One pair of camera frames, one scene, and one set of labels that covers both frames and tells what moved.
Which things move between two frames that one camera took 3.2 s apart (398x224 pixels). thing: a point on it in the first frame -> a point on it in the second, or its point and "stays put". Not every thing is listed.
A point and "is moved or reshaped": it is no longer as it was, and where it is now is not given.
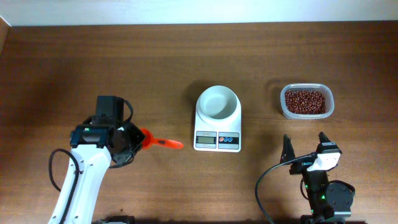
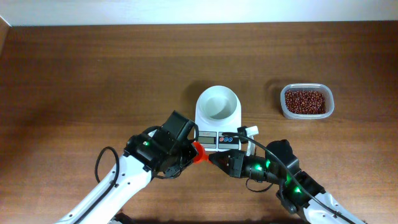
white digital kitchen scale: (217, 121) stays put
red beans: (305, 102) stays put
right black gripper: (300, 167) -> (236, 163)
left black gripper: (124, 156) -> (190, 153)
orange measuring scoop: (149, 141) is moved or reshaped
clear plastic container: (306, 101) stays put
